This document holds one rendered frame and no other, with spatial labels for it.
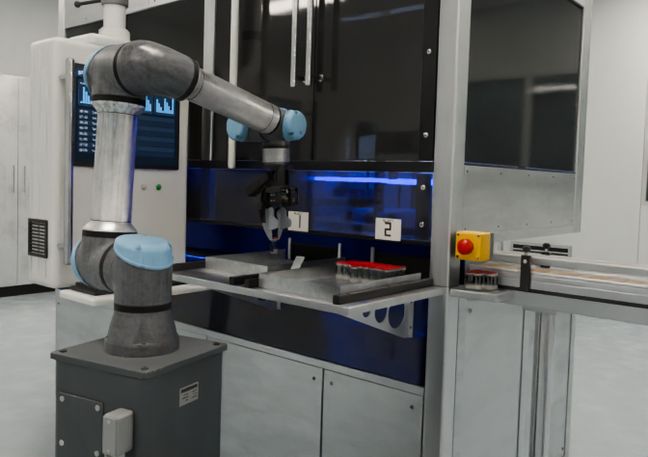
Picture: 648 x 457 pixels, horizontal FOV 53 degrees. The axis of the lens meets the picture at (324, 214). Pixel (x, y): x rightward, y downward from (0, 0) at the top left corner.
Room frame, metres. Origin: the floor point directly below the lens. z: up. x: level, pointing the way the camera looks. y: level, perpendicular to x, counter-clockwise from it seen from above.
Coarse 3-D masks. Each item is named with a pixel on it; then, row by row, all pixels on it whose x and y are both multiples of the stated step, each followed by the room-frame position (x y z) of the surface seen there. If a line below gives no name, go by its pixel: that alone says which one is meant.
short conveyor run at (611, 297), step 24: (480, 264) 1.79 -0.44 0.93; (504, 264) 1.79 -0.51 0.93; (528, 264) 1.63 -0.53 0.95; (552, 264) 1.63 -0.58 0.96; (576, 264) 1.59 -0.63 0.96; (600, 264) 1.55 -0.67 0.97; (624, 264) 1.58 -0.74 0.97; (504, 288) 1.68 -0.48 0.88; (528, 288) 1.63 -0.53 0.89; (552, 288) 1.60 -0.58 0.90; (576, 288) 1.56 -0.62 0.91; (600, 288) 1.53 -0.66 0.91; (624, 288) 1.49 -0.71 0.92; (576, 312) 1.56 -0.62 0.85; (600, 312) 1.53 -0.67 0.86; (624, 312) 1.49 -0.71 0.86
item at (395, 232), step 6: (378, 222) 1.82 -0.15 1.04; (384, 222) 1.80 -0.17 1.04; (390, 222) 1.79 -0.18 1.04; (396, 222) 1.78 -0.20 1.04; (378, 228) 1.81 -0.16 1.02; (384, 228) 1.80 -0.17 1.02; (396, 228) 1.77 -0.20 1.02; (378, 234) 1.81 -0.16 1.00; (384, 234) 1.80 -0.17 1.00; (396, 234) 1.77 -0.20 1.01; (396, 240) 1.77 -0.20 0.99
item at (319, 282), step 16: (272, 272) 1.63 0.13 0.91; (288, 272) 1.67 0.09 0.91; (304, 272) 1.72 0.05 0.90; (320, 272) 1.77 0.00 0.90; (272, 288) 1.57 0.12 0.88; (288, 288) 1.53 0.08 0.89; (304, 288) 1.50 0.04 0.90; (320, 288) 1.47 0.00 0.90; (336, 288) 1.44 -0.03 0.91; (352, 288) 1.46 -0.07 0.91; (368, 288) 1.51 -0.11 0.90
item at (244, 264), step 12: (264, 252) 2.08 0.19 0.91; (216, 264) 1.87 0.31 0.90; (228, 264) 1.83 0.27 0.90; (240, 264) 1.80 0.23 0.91; (252, 264) 1.77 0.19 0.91; (264, 264) 2.00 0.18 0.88; (276, 264) 2.01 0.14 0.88; (288, 264) 1.80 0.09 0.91; (312, 264) 1.87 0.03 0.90; (324, 264) 1.91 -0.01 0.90
